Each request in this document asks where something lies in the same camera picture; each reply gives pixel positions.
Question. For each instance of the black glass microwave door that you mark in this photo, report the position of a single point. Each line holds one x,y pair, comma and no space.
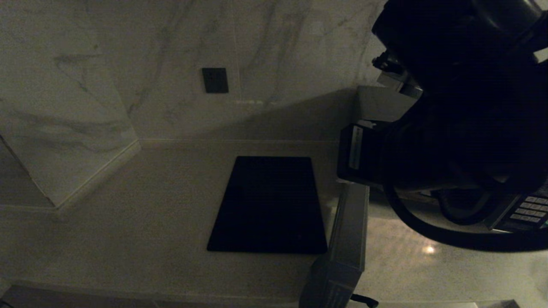
353,222

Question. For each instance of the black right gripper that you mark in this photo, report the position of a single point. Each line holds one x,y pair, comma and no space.
372,158

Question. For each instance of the dark grey wall socket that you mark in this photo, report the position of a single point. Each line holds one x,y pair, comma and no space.
215,80

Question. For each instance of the white cabinet door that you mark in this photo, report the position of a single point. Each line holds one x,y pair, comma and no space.
17,299

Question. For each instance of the silver microwave oven housing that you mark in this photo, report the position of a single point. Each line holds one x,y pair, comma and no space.
381,105

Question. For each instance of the black glass induction cooktop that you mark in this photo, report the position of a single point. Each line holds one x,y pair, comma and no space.
267,205

